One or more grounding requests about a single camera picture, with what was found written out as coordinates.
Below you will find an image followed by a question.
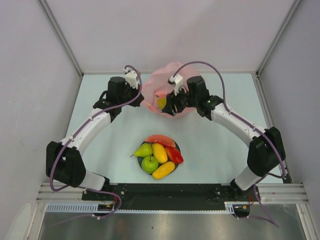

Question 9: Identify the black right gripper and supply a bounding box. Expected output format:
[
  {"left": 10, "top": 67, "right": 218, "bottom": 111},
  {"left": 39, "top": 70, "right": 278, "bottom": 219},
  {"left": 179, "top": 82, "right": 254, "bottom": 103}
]
[{"left": 162, "top": 84, "right": 198, "bottom": 117}]

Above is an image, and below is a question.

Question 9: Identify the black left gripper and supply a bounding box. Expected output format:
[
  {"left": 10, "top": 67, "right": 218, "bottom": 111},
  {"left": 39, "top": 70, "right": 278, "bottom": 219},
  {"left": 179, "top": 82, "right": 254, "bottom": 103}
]
[{"left": 118, "top": 82, "right": 144, "bottom": 108}]

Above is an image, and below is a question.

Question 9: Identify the orange fake fruit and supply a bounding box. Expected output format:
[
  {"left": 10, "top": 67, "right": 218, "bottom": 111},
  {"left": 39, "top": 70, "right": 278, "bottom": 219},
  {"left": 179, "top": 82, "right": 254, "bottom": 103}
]
[{"left": 156, "top": 95, "right": 167, "bottom": 112}]

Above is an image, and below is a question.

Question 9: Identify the pink plastic bag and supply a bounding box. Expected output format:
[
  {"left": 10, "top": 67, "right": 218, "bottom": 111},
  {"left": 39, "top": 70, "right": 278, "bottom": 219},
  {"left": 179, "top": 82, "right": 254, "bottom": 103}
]
[{"left": 142, "top": 62, "right": 190, "bottom": 119}]

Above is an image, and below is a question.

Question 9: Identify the fake watermelon slice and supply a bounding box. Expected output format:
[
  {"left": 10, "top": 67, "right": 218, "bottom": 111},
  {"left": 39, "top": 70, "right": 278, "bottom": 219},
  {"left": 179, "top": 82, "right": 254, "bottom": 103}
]
[{"left": 144, "top": 134, "right": 176, "bottom": 148}]

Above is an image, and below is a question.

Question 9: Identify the green fake pear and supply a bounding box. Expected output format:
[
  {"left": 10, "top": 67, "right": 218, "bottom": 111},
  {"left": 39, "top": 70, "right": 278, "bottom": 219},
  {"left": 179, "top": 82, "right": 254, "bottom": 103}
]
[{"left": 131, "top": 143, "right": 153, "bottom": 158}]

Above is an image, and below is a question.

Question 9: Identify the red fake fruit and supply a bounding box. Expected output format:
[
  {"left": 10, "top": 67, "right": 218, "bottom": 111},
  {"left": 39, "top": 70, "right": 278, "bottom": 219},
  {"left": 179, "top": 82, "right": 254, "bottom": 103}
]
[{"left": 164, "top": 147, "right": 184, "bottom": 165}]

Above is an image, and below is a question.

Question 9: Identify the yellow fake lemon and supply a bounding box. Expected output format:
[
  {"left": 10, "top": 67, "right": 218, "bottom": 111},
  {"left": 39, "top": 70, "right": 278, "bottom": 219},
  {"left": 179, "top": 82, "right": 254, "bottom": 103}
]
[{"left": 151, "top": 143, "right": 168, "bottom": 164}]

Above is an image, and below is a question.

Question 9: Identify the dark teal ceramic plate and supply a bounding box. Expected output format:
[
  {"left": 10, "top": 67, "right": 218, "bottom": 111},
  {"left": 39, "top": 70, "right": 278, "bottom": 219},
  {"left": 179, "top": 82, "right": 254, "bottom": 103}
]
[{"left": 137, "top": 141, "right": 182, "bottom": 176}]

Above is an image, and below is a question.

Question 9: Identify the yellow fake mango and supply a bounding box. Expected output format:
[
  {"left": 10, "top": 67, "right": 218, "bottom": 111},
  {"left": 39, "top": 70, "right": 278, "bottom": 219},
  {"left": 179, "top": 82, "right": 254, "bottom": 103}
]
[{"left": 152, "top": 161, "right": 175, "bottom": 180}]

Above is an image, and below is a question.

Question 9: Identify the green fake apple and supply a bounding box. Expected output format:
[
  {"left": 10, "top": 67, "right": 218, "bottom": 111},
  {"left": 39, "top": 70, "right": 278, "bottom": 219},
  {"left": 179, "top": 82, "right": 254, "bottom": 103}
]
[{"left": 141, "top": 156, "right": 159, "bottom": 174}]

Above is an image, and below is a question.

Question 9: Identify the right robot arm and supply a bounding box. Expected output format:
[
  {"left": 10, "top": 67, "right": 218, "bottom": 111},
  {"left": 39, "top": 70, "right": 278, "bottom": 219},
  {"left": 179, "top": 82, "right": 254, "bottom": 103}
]
[{"left": 162, "top": 74, "right": 286, "bottom": 201}]

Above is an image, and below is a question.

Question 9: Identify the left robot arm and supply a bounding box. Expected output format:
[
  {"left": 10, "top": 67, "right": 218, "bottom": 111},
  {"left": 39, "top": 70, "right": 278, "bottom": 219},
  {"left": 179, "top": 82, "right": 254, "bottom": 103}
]
[{"left": 46, "top": 70, "right": 144, "bottom": 200}]

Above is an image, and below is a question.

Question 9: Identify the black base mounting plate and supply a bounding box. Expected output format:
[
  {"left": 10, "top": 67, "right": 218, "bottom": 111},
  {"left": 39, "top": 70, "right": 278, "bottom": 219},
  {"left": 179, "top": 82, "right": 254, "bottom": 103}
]
[{"left": 82, "top": 182, "right": 261, "bottom": 211}]

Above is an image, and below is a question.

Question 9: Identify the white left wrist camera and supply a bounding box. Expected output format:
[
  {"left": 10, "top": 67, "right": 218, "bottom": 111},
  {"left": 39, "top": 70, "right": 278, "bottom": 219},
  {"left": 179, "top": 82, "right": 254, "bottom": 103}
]
[{"left": 124, "top": 70, "right": 140, "bottom": 90}]

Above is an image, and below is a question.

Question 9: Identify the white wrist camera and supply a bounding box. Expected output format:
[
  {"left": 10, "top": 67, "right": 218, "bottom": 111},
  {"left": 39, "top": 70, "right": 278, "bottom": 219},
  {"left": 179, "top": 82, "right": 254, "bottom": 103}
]
[
  {"left": 168, "top": 74, "right": 184, "bottom": 96},
  {"left": 124, "top": 70, "right": 140, "bottom": 90}
]

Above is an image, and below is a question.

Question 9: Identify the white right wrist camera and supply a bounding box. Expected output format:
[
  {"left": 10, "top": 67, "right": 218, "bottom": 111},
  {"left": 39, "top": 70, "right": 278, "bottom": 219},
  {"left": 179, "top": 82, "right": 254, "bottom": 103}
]
[{"left": 168, "top": 74, "right": 184, "bottom": 96}]

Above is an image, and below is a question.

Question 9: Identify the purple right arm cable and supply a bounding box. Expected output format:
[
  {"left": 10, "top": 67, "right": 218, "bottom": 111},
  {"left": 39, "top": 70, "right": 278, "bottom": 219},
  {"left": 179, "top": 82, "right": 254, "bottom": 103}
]
[{"left": 172, "top": 61, "right": 287, "bottom": 228}]

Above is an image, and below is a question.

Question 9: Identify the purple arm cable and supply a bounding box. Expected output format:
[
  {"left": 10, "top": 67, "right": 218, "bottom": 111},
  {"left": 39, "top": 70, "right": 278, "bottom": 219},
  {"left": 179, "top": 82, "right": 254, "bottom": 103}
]
[
  {"left": 49, "top": 64, "right": 144, "bottom": 193},
  {"left": 172, "top": 61, "right": 287, "bottom": 228}
]

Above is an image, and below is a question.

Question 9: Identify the aluminium frame rail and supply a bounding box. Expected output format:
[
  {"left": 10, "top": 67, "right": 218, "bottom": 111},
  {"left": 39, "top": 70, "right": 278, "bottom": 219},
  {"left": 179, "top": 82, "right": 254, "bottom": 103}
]
[{"left": 257, "top": 183, "right": 309, "bottom": 205}]

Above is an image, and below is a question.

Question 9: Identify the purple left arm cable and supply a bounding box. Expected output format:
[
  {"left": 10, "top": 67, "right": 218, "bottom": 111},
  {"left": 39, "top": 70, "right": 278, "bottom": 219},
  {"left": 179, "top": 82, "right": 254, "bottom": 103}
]
[{"left": 49, "top": 64, "right": 144, "bottom": 193}]

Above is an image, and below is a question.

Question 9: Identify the white slotted cable duct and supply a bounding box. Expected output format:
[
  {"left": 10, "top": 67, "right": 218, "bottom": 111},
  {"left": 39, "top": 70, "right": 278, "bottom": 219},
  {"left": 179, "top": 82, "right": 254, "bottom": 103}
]
[{"left": 46, "top": 203, "right": 99, "bottom": 213}]

